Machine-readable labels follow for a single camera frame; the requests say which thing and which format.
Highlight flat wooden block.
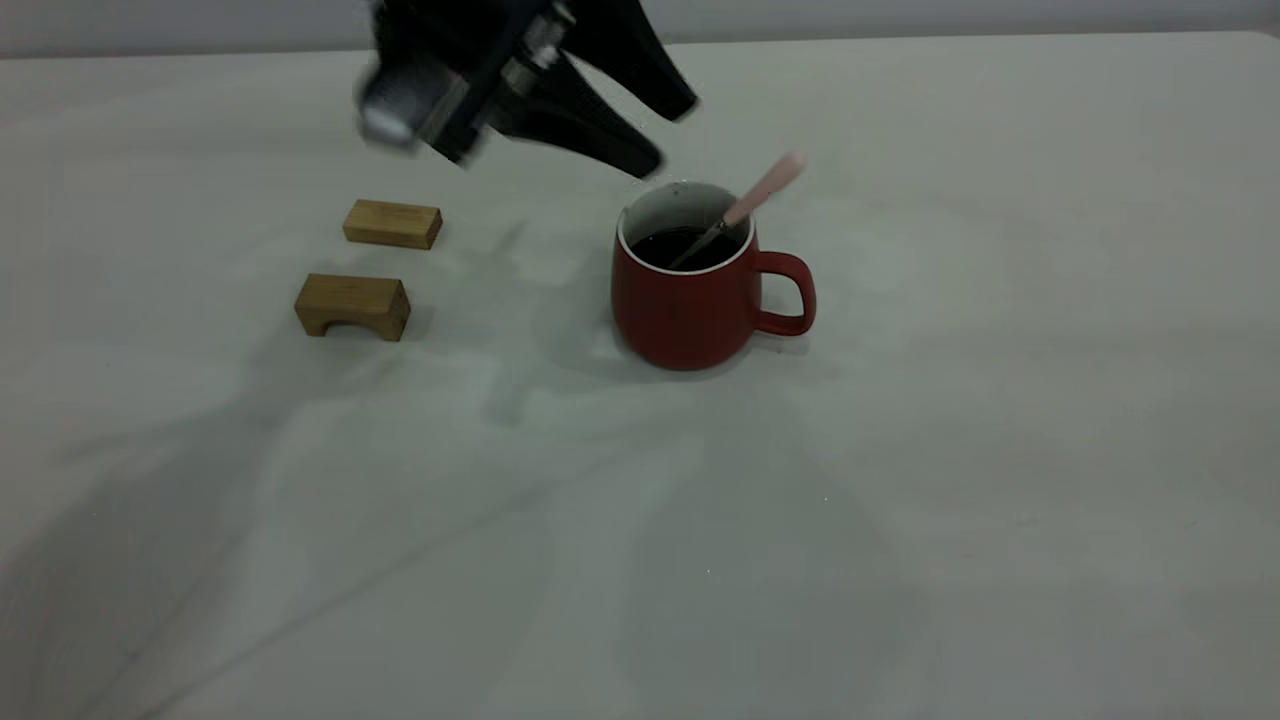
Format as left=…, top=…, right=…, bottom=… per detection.
left=343, top=199, right=443, bottom=251

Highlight red ceramic cup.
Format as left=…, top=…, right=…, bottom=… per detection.
left=611, top=180, right=817, bottom=372

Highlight arched wooden block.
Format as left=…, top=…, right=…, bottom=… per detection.
left=294, top=273, right=412, bottom=343

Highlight pink handled metal spoon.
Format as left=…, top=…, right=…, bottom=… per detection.
left=667, top=151, right=808, bottom=272

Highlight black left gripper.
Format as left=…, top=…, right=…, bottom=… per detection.
left=372, top=0, right=700, bottom=182

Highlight dark coffee liquid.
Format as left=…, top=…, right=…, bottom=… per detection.
left=631, top=226, right=743, bottom=273

